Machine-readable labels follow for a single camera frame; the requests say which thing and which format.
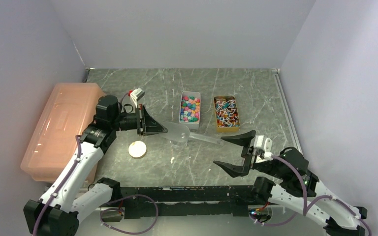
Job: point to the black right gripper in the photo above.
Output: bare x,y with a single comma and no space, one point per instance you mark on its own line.
242,139

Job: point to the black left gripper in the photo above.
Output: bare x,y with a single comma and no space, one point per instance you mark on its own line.
150,125

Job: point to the white tin of pastel candies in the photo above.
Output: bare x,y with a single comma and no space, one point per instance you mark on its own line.
190,108

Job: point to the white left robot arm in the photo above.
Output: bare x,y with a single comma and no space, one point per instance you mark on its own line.
92,144

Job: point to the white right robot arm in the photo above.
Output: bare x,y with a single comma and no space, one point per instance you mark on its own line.
290,183

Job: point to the gold round lid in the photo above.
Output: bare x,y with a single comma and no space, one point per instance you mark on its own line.
137,149

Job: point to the clear plastic cup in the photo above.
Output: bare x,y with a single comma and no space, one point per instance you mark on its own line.
179,144

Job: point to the gold tin of lollipops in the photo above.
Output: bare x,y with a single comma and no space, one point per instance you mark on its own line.
226,113

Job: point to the orange translucent storage box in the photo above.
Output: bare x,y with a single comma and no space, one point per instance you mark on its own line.
69,110

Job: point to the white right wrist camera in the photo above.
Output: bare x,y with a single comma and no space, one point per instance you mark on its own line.
262,149

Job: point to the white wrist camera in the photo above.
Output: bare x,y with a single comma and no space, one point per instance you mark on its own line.
262,149
136,94

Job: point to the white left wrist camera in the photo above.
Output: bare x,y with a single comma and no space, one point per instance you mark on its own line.
136,94

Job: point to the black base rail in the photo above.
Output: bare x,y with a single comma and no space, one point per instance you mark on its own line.
235,200

